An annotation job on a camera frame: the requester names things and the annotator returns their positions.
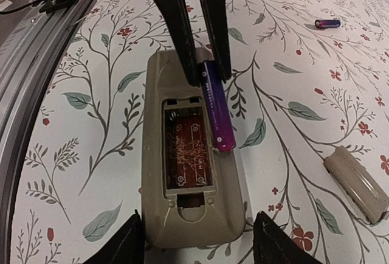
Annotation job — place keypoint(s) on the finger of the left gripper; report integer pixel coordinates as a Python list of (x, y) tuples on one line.
[(176, 18), (216, 23)]

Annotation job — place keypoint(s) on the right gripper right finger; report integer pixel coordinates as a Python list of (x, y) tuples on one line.
[(271, 245)]

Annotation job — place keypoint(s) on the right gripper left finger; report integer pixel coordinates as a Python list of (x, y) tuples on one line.
[(125, 246)]

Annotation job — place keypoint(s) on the beige remote control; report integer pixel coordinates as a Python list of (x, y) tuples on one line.
[(191, 194)]

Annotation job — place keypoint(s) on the beige battery cover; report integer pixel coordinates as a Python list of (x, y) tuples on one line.
[(366, 193)]

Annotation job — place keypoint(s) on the purple battery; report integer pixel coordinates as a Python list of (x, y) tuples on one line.
[(217, 109), (327, 23)]

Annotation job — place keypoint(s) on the floral tablecloth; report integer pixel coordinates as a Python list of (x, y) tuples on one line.
[(297, 94)]

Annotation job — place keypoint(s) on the aluminium front rail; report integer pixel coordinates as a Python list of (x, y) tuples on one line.
[(26, 70)]

